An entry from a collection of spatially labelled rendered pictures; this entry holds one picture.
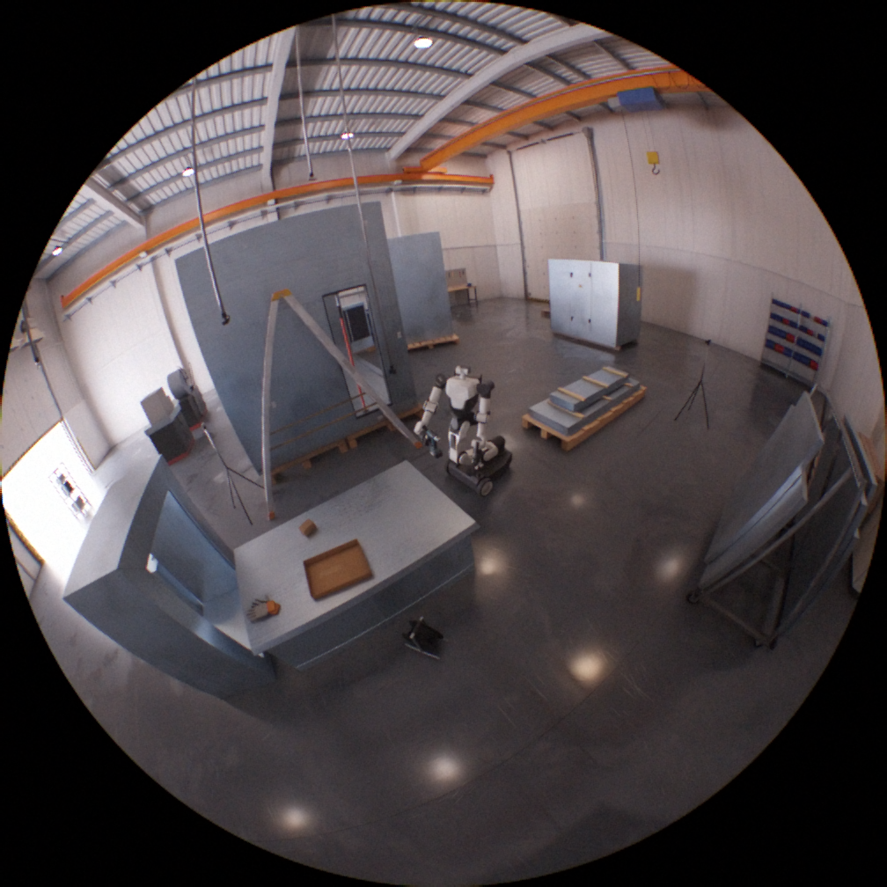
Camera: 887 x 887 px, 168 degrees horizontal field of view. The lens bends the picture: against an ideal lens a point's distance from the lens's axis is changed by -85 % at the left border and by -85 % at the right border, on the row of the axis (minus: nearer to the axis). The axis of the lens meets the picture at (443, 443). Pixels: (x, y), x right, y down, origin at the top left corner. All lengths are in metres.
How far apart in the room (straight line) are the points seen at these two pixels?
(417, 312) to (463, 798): 8.52
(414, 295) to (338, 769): 8.43
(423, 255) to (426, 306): 1.37
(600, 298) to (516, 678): 7.25
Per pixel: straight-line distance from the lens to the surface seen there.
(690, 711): 2.64
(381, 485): 2.52
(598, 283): 7.64
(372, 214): 4.18
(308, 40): 8.43
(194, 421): 8.86
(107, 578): 1.87
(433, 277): 8.09
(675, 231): 11.49
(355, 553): 2.11
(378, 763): 2.37
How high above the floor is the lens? 2.24
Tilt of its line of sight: 34 degrees down
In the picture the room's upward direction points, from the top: 9 degrees counter-clockwise
